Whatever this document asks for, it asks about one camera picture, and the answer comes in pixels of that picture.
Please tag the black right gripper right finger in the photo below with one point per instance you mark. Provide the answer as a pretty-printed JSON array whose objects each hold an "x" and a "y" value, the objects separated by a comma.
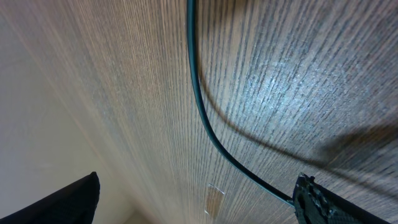
[{"x": 315, "y": 204}]

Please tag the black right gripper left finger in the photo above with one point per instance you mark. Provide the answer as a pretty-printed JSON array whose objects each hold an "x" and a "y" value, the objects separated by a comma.
[{"x": 73, "y": 204}]

